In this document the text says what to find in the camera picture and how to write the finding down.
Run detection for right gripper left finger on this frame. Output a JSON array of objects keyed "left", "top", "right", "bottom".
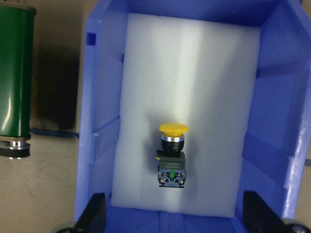
[{"left": 75, "top": 193, "right": 107, "bottom": 233}]

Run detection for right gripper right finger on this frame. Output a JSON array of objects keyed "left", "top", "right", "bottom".
[{"left": 242, "top": 191, "right": 284, "bottom": 233}]

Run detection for yellow push button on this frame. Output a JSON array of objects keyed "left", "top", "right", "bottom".
[{"left": 155, "top": 123, "right": 189, "bottom": 188}]

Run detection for right blue storage bin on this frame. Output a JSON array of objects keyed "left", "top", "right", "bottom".
[{"left": 74, "top": 0, "right": 311, "bottom": 233}]

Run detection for right white foam pad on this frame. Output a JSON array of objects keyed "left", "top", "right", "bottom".
[{"left": 111, "top": 13, "right": 260, "bottom": 217}]

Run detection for green conveyor belt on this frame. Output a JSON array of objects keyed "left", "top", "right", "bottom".
[{"left": 0, "top": 1, "right": 36, "bottom": 160}]

